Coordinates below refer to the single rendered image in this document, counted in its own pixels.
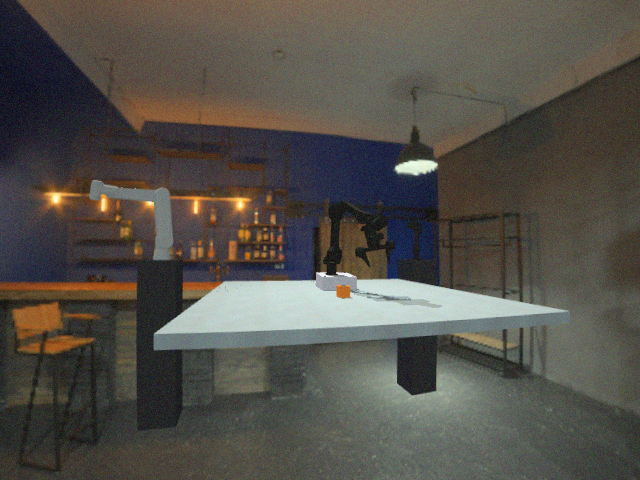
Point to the orange block with dark square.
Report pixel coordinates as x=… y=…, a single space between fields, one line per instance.
x=343 y=291

